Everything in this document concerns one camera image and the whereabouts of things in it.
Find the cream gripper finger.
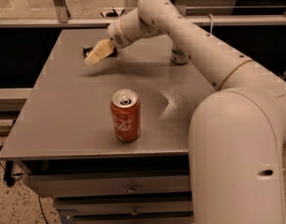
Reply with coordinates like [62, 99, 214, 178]
[84, 51, 100, 66]
[93, 39, 114, 60]

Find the black RXBAR chocolate bar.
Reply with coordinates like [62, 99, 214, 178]
[83, 47, 118, 57]

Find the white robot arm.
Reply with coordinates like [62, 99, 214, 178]
[85, 0, 286, 224]

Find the red Coca-Cola can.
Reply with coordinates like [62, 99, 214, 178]
[110, 89, 140, 142]

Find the white green soda can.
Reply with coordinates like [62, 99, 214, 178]
[171, 45, 189, 65]

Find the grey drawer cabinet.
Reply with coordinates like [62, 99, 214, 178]
[0, 26, 219, 224]

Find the metal railing beam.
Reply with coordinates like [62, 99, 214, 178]
[0, 15, 286, 28]

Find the top grey drawer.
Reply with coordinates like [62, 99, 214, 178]
[24, 172, 191, 198]

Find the grey drawer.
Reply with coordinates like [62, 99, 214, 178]
[24, 172, 191, 198]
[64, 213, 194, 224]
[53, 197, 193, 216]

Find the metal upright post left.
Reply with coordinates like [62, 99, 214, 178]
[52, 0, 70, 23]

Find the white cable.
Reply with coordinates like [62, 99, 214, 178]
[207, 13, 214, 35]

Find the black floor cable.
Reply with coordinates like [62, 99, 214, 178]
[0, 142, 49, 224]

